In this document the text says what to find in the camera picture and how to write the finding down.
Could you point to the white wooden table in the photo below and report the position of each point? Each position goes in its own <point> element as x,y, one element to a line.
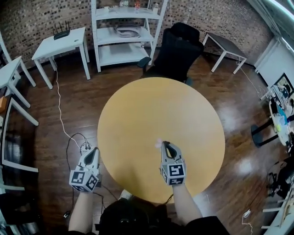
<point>9,71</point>

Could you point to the wide dark-framed window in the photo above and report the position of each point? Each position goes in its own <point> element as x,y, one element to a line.
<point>283,81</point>

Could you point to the clear bottle green label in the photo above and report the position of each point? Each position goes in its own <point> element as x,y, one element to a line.
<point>124,3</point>

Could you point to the black headrest office chair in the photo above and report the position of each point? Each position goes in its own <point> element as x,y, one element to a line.
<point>179,50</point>

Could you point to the small white table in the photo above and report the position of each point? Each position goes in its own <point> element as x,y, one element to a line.
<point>59,46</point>

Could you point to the white power strip black plugs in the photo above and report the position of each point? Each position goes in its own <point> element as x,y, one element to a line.
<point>85,148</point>

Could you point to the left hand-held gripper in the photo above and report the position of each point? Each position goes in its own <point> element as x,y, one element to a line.
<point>80,179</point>

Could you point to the small pink object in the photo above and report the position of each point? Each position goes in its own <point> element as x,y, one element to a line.
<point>158,144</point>

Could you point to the person's right forearm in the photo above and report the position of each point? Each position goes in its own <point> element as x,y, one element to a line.
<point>183,202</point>

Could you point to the white shelf unit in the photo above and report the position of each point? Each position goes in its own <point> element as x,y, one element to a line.
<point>121,55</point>

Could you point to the person's left forearm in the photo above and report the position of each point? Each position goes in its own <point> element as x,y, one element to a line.
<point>80,211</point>

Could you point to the clear bottle red label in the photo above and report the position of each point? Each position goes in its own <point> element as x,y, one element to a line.
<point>137,4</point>

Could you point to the blue plastic box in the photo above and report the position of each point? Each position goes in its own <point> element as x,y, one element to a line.
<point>282,114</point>

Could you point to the small clear bottle white cap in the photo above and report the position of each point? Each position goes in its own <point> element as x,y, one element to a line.
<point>156,6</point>

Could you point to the person's left white shoe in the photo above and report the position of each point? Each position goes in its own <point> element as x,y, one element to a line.
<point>126,195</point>

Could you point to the large round wooden table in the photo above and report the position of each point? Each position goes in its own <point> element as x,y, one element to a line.
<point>149,110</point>

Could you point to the dark-top table white legs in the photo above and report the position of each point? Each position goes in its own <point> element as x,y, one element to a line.
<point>225,44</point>

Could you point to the long wooden desk white legs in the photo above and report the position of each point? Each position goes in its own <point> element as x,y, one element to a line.
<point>273,210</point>

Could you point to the round white table black pedestal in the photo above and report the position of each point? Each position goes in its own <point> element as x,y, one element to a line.
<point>261,135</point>

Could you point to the small white object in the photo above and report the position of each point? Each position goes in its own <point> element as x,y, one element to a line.
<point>106,8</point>

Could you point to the grey folded cloth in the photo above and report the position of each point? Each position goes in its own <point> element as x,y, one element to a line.
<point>128,32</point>

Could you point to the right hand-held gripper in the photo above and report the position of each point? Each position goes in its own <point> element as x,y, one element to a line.
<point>175,172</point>

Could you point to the white frame table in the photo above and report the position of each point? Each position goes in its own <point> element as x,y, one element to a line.
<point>20,166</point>

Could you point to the black router with antennas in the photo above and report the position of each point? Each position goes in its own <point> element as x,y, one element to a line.
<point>61,35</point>

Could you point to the black swivel office chair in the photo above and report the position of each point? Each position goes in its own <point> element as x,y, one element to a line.
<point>284,176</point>

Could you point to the small black adapter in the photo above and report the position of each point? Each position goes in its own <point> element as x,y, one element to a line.
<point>66,214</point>

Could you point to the yellow-green object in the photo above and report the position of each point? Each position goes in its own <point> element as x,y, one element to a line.
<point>279,128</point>

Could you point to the person's black clothing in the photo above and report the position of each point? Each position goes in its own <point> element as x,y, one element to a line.
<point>133,218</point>

